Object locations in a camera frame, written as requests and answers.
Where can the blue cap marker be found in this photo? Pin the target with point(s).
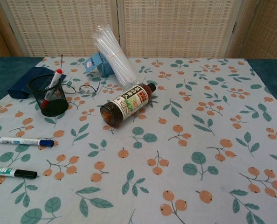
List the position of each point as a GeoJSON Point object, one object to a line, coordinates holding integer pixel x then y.
{"type": "Point", "coordinates": [19, 141]}

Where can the white marker with black cap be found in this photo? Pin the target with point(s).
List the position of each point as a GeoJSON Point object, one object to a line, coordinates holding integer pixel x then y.
{"type": "Point", "coordinates": [24, 173]}

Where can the black mesh pen holder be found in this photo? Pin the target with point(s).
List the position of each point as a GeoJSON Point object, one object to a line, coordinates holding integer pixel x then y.
{"type": "Point", "coordinates": [58, 107]}

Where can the red cap marker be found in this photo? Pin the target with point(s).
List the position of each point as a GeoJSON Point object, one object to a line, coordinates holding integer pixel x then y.
{"type": "Point", "coordinates": [57, 75]}

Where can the brown sauce bottle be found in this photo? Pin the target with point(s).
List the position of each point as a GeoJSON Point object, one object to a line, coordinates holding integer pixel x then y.
{"type": "Point", "coordinates": [126, 102]}

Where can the floral print tablecloth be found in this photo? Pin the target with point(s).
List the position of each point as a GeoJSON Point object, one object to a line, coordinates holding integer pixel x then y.
{"type": "Point", "coordinates": [152, 144]}

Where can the pack of clear straws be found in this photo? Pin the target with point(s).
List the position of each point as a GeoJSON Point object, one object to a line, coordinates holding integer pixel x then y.
{"type": "Point", "coordinates": [112, 53]}

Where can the light blue cardboard box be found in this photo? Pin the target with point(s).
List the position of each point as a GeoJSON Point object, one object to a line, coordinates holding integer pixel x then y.
{"type": "Point", "coordinates": [94, 63]}

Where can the woven folding screen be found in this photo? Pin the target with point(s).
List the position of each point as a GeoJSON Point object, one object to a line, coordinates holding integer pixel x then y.
{"type": "Point", "coordinates": [59, 28]}

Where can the dark blue glasses case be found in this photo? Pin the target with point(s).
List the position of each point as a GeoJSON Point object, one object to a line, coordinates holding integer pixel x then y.
{"type": "Point", "coordinates": [19, 86]}

